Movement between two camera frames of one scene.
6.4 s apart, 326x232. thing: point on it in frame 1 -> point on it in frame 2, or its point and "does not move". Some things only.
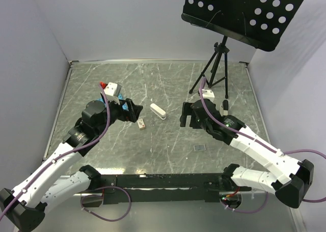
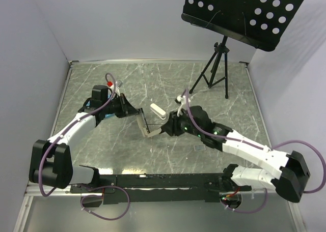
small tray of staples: x=199 y=147 does not move
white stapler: x=158 y=111 does not move
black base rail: x=167 y=189 does not move
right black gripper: x=188 y=110 -> x=171 y=127
